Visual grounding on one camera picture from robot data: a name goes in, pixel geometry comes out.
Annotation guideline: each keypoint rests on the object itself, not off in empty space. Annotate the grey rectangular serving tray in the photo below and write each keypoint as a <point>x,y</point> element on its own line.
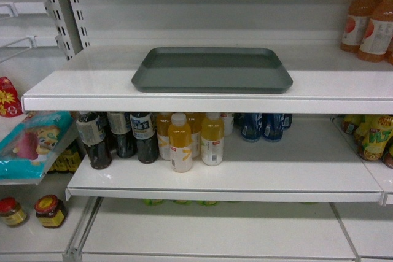
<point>212,70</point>

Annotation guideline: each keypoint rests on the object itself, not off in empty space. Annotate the dark tea bottle right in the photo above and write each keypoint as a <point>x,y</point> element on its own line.
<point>146,137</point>

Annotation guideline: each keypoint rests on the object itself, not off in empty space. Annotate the white lower store shelf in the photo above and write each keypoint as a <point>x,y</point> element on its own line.
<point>313,162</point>

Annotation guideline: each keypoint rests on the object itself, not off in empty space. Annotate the yellow juice bottle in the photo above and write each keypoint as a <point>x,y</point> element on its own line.
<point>163,122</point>
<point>212,139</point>
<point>180,139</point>

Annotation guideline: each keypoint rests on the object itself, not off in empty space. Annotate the yellow green tea bottle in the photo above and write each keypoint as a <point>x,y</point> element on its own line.
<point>378,135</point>

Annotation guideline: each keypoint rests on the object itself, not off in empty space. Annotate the red snack bag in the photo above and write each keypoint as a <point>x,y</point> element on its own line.
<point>10,103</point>

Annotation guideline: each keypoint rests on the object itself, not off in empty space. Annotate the orange juice bottle right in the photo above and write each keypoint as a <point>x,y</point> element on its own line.
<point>378,34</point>

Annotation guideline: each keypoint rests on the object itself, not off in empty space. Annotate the white store shelf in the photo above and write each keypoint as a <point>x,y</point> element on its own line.
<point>313,162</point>
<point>326,80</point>

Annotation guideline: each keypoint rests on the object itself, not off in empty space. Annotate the sauce jar right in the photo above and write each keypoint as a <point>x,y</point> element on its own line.
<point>50,211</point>

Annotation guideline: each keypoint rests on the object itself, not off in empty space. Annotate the white slotted shelf upright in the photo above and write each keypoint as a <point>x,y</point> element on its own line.
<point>71,26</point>

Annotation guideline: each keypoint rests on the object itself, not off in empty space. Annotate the yellow juice bottle right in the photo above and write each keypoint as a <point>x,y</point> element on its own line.
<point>212,139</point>

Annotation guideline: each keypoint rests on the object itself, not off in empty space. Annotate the sauce jar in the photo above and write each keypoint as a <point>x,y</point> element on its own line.
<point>12,213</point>
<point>50,211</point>

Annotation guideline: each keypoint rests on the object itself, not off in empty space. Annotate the white upper store shelf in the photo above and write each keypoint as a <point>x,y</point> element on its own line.
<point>326,80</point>

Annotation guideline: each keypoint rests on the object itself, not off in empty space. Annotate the dark tea bottle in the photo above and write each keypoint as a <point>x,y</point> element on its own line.
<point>93,136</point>
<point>146,137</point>
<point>120,125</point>

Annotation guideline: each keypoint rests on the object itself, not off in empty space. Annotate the dark tea bottle middle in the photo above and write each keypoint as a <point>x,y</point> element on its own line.
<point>120,125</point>

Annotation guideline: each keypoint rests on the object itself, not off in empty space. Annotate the blue drink bottle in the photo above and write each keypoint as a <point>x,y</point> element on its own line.
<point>251,127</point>
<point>272,126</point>

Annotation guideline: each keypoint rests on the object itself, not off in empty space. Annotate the yellow juice bottle front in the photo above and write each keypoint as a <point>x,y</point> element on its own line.
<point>180,139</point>

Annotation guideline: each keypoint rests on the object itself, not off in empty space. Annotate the orange juice bottle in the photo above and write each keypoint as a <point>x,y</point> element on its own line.
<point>378,34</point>
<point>358,16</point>

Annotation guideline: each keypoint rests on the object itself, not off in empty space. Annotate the yellow juice bottle back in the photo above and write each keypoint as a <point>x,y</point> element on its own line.
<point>163,122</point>

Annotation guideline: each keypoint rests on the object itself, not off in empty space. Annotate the dark tea bottle left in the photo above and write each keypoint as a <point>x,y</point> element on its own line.
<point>93,136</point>

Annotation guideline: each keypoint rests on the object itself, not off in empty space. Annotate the sauce jar left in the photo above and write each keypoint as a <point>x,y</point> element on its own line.
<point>12,213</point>

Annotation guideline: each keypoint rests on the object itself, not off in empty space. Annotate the blue snack bag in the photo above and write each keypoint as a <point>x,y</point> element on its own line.
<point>29,150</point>

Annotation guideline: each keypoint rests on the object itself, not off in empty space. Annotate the blue drink bottle right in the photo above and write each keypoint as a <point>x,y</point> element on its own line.
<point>272,126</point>

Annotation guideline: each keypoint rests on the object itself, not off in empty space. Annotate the blue drink bottle left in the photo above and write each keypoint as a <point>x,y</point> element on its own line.
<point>251,127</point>

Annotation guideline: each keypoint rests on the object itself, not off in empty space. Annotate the orange juice bottle left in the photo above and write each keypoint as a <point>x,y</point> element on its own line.
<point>358,16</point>

